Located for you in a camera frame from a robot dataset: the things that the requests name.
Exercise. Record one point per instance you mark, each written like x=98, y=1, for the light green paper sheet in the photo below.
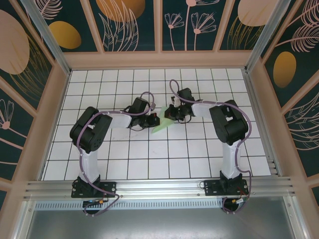
x=162, y=125

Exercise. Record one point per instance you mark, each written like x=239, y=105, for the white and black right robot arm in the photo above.
x=202, y=110

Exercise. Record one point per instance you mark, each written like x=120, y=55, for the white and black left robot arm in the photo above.
x=119, y=122

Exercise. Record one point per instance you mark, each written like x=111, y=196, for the grey metal sheet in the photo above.
x=159, y=224

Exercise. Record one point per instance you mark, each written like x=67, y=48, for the yellow power connector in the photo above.
x=235, y=200
x=101, y=201

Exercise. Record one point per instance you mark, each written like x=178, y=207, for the long aluminium mounting rail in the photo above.
x=159, y=188

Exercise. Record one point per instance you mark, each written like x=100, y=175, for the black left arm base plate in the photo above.
x=109, y=186

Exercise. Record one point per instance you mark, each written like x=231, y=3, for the aluminium side rail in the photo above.
x=259, y=119

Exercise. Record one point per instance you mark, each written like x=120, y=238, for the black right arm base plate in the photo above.
x=211, y=188

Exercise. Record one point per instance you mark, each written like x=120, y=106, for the aluminium corner post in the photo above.
x=47, y=37
x=264, y=32

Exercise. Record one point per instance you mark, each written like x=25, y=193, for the aluminium frame profile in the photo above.
x=295, y=219
x=25, y=219

